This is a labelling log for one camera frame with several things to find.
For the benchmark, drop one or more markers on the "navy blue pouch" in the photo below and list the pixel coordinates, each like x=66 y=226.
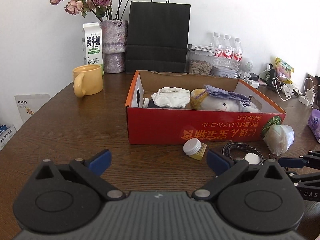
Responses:
x=153 y=106

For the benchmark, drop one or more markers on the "crumpled white-green plastic bag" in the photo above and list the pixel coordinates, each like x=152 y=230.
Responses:
x=278 y=137

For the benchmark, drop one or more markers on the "white paper carton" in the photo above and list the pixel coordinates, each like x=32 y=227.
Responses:
x=35 y=105

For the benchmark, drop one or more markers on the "white face mask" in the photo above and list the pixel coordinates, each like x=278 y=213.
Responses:
x=287 y=90

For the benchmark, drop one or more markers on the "black paper bag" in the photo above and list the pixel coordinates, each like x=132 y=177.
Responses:
x=157 y=35

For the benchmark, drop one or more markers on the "white printed box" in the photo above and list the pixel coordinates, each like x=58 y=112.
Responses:
x=223 y=73

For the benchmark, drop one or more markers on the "clear water bottle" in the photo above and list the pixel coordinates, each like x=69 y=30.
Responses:
x=217 y=51
x=227 y=52
x=237 y=55

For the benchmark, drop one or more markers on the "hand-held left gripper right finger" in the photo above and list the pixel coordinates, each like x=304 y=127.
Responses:
x=218 y=163

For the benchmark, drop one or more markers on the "white ridged lid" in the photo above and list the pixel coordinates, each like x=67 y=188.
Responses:
x=253 y=158

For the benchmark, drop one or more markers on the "clear container of seeds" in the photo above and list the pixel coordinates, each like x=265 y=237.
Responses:
x=200 y=66

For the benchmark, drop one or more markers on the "white cloth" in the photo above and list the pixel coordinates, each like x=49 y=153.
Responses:
x=170 y=97

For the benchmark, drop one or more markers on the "flat white box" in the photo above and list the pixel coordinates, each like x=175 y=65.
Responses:
x=200 y=47

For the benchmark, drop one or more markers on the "black power adapter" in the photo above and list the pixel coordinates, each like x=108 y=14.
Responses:
x=254 y=76

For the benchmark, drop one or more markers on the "small yellow box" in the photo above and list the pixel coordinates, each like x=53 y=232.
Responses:
x=200 y=155

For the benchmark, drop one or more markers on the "yellow mug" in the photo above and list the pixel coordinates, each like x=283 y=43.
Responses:
x=90 y=80

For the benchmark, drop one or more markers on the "dried pink flowers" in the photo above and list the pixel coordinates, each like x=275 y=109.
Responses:
x=75 y=6

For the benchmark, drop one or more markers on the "blue and white box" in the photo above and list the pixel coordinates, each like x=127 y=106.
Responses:
x=7 y=135

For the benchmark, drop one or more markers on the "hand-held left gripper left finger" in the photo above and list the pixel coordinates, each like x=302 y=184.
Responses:
x=100 y=162

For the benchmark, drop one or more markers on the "yellow snack bag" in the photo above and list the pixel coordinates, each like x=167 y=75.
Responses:
x=283 y=71

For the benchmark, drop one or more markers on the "white round robot speaker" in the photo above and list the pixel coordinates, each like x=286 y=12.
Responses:
x=247 y=65

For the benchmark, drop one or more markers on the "yellow and white plush toy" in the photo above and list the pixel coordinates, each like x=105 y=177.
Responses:
x=220 y=105

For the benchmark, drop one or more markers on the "red cardboard box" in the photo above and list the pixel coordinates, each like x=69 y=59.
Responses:
x=162 y=125

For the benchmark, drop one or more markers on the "mottled purple vase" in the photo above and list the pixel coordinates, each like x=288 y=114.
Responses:
x=113 y=37

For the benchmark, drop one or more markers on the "purple tissue pack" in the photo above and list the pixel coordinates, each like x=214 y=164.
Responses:
x=315 y=122

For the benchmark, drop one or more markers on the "white milk carton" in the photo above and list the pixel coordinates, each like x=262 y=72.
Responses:
x=92 y=45

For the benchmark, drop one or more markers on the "black upright device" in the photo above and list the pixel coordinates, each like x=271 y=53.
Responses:
x=268 y=75

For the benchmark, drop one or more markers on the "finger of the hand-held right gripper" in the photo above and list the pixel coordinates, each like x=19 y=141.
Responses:
x=291 y=162
x=307 y=178

